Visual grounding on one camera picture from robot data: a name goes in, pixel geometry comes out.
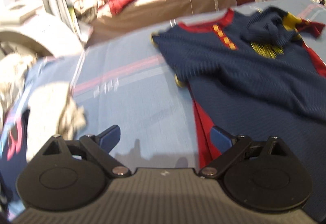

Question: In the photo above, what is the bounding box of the navy red striped jersey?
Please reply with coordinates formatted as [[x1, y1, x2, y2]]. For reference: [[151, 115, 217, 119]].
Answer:
[[151, 6, 325, 221]]

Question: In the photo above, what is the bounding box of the white patterned folded garment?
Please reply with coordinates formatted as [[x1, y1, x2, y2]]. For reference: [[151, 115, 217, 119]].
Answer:
[[26, 81, 86, 162]]

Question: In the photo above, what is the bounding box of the blue plaid bed sheet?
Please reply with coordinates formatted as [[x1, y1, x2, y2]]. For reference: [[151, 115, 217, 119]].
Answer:
[[0, 0, 326, 217]]

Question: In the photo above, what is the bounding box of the navy garment pink print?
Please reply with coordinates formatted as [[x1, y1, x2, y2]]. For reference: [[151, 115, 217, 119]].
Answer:
[[1, 110, 30, 202]]

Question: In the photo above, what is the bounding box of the white machine housing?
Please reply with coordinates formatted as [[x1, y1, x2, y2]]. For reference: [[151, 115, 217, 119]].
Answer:
[[1, 0, 83, 57]]

